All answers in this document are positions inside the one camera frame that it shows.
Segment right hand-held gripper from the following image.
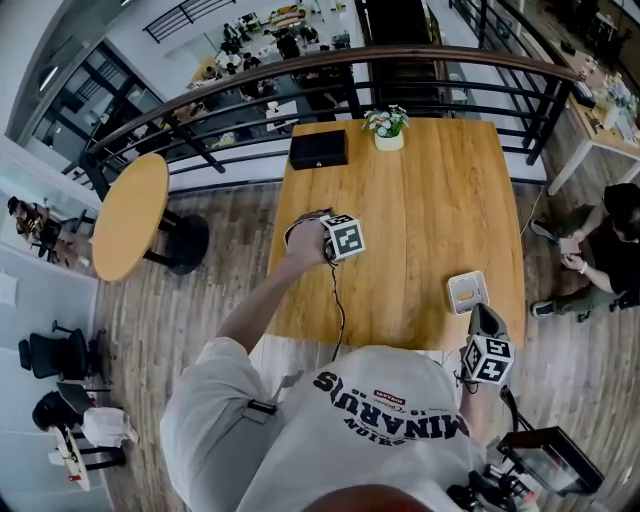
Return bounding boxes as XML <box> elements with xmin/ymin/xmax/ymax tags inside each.
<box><xmin>459</xmin><ymin>302</ymin><xmax>516</xmax><ymax>386</ymax></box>

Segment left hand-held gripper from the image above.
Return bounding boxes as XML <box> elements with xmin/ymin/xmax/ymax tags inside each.
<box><xmin>319</xmin><ymin>212</ymin><xmax>367</xmax><ymax>265</ymax></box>

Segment white square tray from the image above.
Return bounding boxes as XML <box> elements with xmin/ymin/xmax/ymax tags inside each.
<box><xmin>445</xmin><ymin>270</ymin><xmax>492</xmax><ymax>316</ymax></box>

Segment person's right forearm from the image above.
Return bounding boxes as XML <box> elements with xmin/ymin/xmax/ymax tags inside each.
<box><xmin>457</xmin><ymin>379</ymin><xmax>504</xmax><ymax>446</ymax></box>

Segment black box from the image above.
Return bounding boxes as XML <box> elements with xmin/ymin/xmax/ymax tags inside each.
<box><xmin>288</xmin><ymin>129</ymin><xmax>350</xmax><ymax>172</ymax></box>

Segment person's left hand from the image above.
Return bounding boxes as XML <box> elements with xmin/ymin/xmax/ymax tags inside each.
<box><xmin>283</xmin><ymin>215</ymin><xmax>334</xmax><ymax>269</ymax></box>

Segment rectangular wooden table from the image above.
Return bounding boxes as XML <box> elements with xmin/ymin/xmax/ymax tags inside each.
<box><xmin>264</xmin><ymin>117</ymin><xmax>527</xmax><ymax>351</ymax></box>

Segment potted flowers in white pot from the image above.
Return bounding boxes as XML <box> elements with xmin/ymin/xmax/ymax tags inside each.
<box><xmin>361</xmin><ymin>104</ymin><xmax>410</xmax><ymax>153</ymax></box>

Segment black monitor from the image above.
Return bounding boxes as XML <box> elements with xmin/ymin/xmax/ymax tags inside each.
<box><xmin>496</xmin><ymin>425</ymin><xmax>606</xmax><ymax>497</ymax></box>

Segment person's white printed t-shirt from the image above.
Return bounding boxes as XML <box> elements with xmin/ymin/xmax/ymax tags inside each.
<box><xmin>159</xmin><ymin>335</ymin><xmax>489</xmax><ymax>512</ymax></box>

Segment black metal railing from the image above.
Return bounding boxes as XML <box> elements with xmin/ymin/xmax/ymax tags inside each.
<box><xmin>62</xmin><ymin>43</ymin><xmax>581</xmax><ymax>201</ymax></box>

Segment round wooden table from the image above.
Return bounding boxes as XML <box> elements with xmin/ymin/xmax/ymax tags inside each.
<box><xmin>91</xmin><ymin>152</ymin><xmax>211</xmax><ymax>283</ymax></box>

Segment white desk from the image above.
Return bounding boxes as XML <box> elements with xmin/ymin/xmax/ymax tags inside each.
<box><xmin>547</xmin><ymin>94</ymin><xmax>640</xmax><ymax>197</ymax></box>

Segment black office chair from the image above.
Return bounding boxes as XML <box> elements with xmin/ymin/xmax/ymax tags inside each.
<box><xmin>18</xmin><ymin>319</ymin><xmax>109</xmax><ymax>386</ymax></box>

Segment white side table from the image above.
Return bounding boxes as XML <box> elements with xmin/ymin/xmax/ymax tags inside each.
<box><xmin>47</xmin><ymin>424</ymin><xmax>92</xmax><ymax>492</ymax></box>

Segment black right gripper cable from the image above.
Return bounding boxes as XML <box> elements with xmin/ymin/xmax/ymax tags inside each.
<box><xmin>498</xmin><ymin>384</ymin><xmax>536</xmax><ymax>434</ymax></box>

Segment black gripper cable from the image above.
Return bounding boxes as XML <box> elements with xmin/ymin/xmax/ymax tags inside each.
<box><xmin>327</xmin><ymin>257</ymin><xmax>349</xmax><ymax>362</ymax></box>
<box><xmin>498</xmin><ymin>384</ymin><xmax>536</xmax><ymax>434</ymax></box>

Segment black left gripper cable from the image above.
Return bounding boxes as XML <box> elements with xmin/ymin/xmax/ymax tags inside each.
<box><xmin>327</xmin><ymin>257</ymin><xmax>349</xmax><ymax>362</ymax></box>

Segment black monitor mount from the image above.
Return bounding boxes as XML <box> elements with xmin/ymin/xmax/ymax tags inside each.
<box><xmin>447</xmin><ymin>464</ymin><xmax>541</xmax><ymax>512</ymax></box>

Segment white floor cable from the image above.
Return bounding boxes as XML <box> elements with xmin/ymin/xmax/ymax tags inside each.
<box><xmin>519</xmin><ymin>184</ymin><xmax>546</xmax><ymax>239</ymax></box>

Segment grey shoulder strap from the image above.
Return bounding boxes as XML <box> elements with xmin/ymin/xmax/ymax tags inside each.
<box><xmin>199</xmin><ymin>399</ymin><xmax>281</xmax><ymax>512</ymax></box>

